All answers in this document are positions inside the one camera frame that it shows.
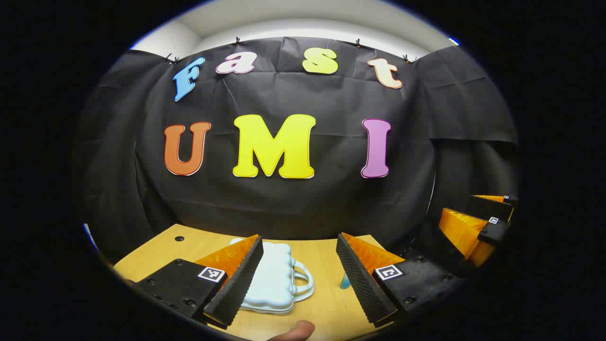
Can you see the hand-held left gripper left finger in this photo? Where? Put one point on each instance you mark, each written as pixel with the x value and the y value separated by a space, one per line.
pixel 239 284

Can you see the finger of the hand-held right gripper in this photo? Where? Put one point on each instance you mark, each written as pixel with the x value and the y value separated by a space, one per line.
pixel 487 206
pixel 461 232

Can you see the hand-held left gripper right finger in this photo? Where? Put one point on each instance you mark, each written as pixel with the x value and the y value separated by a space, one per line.
pixel 362 284

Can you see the blue squeeze tube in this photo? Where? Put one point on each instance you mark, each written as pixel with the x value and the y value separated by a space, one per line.
pixel 344 283

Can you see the light blue suitcase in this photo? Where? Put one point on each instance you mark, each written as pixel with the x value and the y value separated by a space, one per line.
pixel 272 279

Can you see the black backdrop cloth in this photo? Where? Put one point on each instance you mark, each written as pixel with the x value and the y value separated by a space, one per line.
pixel 293 203

